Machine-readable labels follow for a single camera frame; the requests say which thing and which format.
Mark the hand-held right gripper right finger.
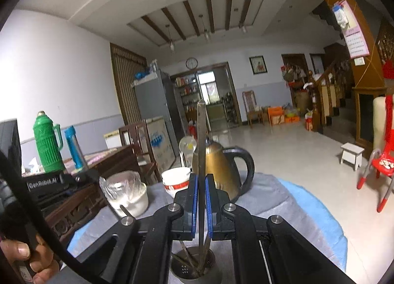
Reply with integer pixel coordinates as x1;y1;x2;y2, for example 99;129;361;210
205;173;358;284

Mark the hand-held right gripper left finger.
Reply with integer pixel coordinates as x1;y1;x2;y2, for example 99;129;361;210
66;173;199;284

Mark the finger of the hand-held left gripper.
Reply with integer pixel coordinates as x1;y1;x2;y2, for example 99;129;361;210
62;169;100;187

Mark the metal chopstick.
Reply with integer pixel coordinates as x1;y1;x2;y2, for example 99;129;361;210
196;99;208;274
179;240;200;276
201;236;213;270
120;205;195;274

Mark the metal utensil holder cup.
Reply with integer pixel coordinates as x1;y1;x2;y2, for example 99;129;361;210
170;244;223;284

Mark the person's left hand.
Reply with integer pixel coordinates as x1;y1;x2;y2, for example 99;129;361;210
0;234;61;284

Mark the white bowl red print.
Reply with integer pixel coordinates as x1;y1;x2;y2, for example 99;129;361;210
161;167;192;191
164;186;186;199

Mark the carved wooden cabinet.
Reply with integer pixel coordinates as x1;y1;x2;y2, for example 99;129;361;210
44;145;155;242

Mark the blue bottle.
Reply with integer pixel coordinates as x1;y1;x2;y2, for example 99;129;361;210
64;125;88;170

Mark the green thermos flask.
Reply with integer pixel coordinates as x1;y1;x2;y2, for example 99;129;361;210
33;111;64;173

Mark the black monitor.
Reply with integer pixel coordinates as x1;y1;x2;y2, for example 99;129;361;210
0;119;23;177

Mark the white container with plastic bag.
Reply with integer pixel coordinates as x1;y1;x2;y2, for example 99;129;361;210
99;170;149;218

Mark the white small fan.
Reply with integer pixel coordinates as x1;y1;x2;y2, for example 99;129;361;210
179;135;198;168

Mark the grey cloth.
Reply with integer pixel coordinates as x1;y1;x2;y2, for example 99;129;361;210
92;172;346;284

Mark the dark wooden chair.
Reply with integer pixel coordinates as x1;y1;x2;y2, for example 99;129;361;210
118;120;158;180

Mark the white chest freezer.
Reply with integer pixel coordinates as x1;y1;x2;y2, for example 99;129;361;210
103;116;177;168

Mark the grey refrigerator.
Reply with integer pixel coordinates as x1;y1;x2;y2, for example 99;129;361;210
131;70;189;153

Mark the light wooden chair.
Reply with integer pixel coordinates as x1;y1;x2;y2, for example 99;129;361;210
242;90;265;128

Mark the blue table cover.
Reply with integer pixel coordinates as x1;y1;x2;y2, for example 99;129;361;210
66;178;349;276

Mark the orange cardboard box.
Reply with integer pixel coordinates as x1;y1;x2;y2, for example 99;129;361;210
267;106;285;126

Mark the shelf with bottles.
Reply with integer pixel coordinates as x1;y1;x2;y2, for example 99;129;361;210
172;75;200;120

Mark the white small stool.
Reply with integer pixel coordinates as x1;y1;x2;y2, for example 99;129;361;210
340;142;365;171

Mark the wooden stair railing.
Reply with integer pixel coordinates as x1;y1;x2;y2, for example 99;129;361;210
306;56;354;132

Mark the red plastic chair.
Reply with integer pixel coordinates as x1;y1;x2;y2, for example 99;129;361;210
357;148;394;213

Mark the black cable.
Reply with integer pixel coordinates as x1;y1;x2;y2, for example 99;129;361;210
0;149;109;284

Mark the brass kettle black handle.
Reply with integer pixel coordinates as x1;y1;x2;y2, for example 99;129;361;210
192;141;256;203

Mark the framed wall picture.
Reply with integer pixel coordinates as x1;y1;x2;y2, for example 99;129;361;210
249;56;264;75

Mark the pink wall calendar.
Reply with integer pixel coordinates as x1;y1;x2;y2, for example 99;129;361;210
332;0;370;59

